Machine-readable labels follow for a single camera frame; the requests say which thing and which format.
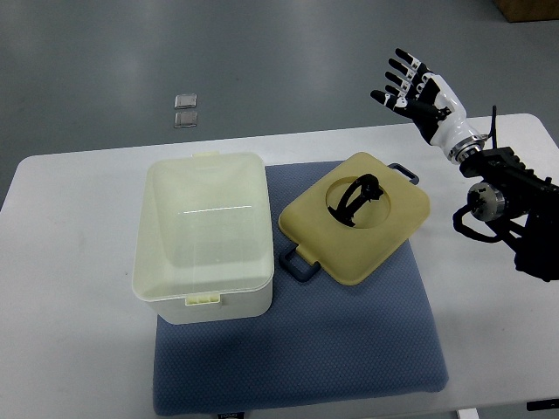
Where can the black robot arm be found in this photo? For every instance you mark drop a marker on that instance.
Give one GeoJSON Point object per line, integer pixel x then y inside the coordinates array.
{"type": "Point", "coordinates": [511, 205]}

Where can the brown cardboard box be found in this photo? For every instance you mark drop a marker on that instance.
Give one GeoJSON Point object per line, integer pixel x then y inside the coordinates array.
{"type": "Point", "coordinates": [521, 11]}

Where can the blue padded mat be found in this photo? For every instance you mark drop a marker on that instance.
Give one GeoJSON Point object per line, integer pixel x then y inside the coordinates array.
{"type": "Point", "coordinates": [318, 342]}

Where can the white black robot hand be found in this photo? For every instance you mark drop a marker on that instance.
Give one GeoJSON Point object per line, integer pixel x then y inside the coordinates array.
{"type": "Point", "coordinates": [423, 96]}

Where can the black bracket at table edge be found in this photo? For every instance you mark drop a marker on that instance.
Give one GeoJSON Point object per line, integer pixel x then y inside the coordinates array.
{"type": "Point", "coordinates": [541, 405]}

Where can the white storage box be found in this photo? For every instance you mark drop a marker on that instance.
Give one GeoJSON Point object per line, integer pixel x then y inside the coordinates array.
{"type": "Point", "coordinates": [204, 249]}

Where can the yellow box lid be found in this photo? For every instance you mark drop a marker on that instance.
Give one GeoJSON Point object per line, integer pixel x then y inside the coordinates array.
{"type": "Point", "coordinates": [353, 218]}

